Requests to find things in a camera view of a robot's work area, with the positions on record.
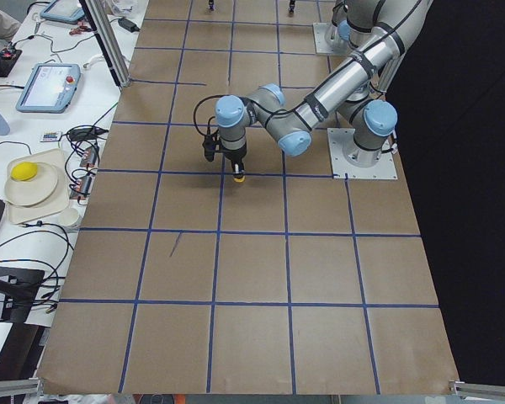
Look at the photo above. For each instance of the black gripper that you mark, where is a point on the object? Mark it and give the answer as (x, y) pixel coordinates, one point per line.
(235, 156)

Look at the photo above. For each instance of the yellow push button switch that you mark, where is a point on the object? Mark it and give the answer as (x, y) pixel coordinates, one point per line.
(239, 177)

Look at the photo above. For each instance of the black monitor stand base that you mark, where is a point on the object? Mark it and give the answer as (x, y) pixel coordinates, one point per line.
(18, 289)

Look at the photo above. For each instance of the white paper cup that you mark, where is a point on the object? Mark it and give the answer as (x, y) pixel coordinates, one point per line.
(70, 219)

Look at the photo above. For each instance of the black power adapter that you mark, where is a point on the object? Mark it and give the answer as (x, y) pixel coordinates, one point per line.
(128, 25)

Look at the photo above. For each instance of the beige plate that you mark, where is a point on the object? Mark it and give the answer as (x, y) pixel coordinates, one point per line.
(34, 191)

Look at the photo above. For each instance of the teach pendant tablet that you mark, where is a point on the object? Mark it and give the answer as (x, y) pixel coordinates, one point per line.
(50, 88)

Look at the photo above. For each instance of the yellow lemon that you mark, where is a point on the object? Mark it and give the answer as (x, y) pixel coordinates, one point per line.
(24, 171)

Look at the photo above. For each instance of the beige tray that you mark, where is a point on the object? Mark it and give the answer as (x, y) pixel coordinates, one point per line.
(55, 203)

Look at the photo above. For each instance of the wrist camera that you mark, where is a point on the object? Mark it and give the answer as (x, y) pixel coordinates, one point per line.
(210, 144)

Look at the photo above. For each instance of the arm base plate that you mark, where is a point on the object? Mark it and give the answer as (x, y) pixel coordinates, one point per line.
(351, 162)
(331, 40)

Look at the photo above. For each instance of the aluminium frame post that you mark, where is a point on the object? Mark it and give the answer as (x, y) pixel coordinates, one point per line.
(99, 22)

